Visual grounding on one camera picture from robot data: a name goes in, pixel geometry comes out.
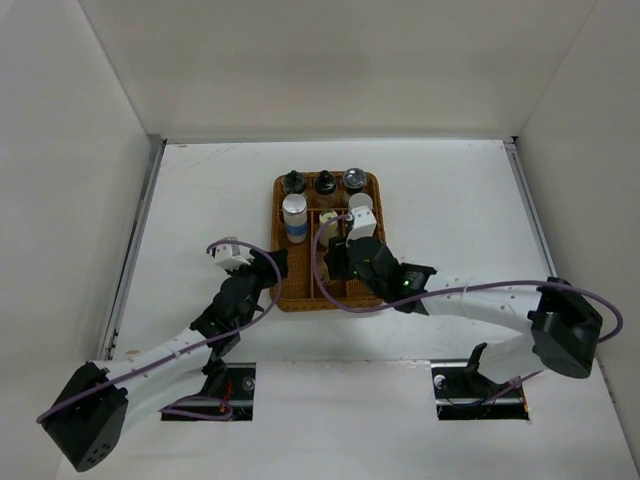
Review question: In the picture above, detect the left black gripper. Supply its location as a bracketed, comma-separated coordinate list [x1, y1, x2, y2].
[224, 248, 285, 329]

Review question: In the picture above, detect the yellow lid spice bottle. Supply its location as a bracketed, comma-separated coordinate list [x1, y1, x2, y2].
[319, 210, 339, 248]

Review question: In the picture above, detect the silver lid blue label jar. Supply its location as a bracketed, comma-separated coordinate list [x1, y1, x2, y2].
[282, 194, 308, 243]
[348, 192, 374, 212]

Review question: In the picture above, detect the black cap white spice bottle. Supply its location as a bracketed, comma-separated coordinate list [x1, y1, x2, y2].
[281, 170, 308, 196]

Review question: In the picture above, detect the black cap brown spice bottle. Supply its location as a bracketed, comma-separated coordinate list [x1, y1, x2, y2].
[314, 170, 337, 209]

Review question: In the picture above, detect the black grinder top spice bottle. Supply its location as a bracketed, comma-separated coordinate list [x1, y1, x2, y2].
[342, 167, 368, 202]

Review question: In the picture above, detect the pink lid spice bottle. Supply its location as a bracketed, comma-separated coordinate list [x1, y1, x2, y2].
[317, 259, 332, 285]

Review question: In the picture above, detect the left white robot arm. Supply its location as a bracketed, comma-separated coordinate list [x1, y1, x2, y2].
[36, 237, 288, 472]

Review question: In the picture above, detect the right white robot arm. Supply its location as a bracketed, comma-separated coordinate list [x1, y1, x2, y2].
[324, 237, 602, 396]

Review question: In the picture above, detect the brown wicker divided tray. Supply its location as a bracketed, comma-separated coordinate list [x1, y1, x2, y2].
[270, 171, 381, 312]

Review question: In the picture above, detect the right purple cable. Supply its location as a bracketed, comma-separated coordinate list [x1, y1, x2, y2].
[310, 213, 624, 401]

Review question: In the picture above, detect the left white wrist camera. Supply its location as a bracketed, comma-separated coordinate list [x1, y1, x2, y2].
[206, 237, 251, 271]

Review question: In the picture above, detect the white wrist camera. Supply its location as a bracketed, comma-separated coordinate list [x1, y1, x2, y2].
[206, 237, 251, 271]
[345, 206, 377, 242]

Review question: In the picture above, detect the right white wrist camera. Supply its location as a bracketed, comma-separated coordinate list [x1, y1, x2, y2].
[345, 206, 377, 242]

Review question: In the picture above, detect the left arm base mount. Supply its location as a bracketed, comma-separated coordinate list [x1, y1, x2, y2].
[161, 362, 257, 422]

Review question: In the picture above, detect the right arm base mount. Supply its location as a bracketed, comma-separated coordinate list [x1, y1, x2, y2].
[430, 343, 529, 421]

